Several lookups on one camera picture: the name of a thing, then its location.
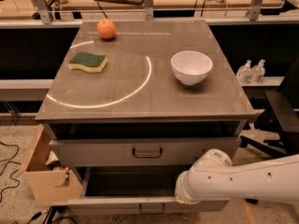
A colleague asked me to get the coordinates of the green yellow sponge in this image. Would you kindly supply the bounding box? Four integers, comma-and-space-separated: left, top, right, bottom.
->
68, 51, 107, 74

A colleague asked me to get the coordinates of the metal frame rail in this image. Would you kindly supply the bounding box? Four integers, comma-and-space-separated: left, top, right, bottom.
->
0, 0, 299, 30

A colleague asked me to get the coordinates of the orange fruit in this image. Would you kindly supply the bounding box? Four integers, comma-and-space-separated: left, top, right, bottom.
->
96, 19, 116, 39

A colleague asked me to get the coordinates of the black office chair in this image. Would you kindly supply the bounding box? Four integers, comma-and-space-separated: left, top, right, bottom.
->
240, 58, 299, 203

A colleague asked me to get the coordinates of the clear bottle right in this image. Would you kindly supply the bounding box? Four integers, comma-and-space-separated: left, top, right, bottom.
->
250, 59, 265, 83

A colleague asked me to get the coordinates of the black floor cable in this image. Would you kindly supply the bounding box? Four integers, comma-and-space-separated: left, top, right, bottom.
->
0, 141, 21, 203

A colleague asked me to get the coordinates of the grey drawer cabinet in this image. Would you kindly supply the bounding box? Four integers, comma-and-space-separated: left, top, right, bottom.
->
35, 19, 256, 217

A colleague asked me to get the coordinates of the white bowl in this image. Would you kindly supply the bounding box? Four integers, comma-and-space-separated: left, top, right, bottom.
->
171, 50, 213, 86

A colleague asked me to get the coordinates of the cardboard box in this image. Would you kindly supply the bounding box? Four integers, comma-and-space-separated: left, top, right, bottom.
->
17, 125, 82, 207

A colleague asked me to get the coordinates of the grey drawer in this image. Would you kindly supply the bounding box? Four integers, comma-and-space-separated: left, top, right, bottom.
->
67, 165, 229, 216
50, 137, 239, 167

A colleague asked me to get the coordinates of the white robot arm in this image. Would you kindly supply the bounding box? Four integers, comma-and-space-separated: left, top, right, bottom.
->
175, 149, 299, 204

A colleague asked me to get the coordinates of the grey top drawer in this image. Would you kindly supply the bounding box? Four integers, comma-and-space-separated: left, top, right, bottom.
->
50, 137, 239, 167

